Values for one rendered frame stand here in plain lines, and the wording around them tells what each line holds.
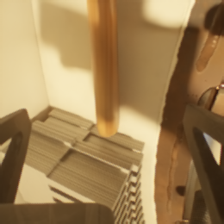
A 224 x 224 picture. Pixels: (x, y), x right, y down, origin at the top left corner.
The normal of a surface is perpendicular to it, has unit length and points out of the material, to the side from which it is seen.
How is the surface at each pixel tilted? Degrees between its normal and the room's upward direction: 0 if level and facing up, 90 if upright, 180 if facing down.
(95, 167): 90
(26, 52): 90
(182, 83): 0
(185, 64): 0
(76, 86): 0
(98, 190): 90
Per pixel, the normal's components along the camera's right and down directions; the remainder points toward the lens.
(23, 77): 0.90, 0.29
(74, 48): -0.44, 0.54
